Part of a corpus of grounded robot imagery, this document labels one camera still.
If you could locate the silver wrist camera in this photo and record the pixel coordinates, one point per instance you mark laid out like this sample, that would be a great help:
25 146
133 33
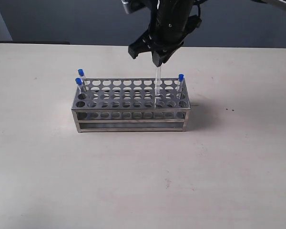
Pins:
131 6

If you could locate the blue-capped tube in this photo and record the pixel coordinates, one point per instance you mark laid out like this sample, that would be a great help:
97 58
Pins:
157 84
81 85
82 74
179 89

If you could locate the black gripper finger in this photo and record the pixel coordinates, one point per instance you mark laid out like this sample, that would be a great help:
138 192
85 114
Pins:
163 54
143 44

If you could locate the stainless steel test tube rack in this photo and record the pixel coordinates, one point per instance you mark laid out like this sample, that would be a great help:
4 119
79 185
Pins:
127 105

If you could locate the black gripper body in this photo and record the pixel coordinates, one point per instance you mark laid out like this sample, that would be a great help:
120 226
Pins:
174 20

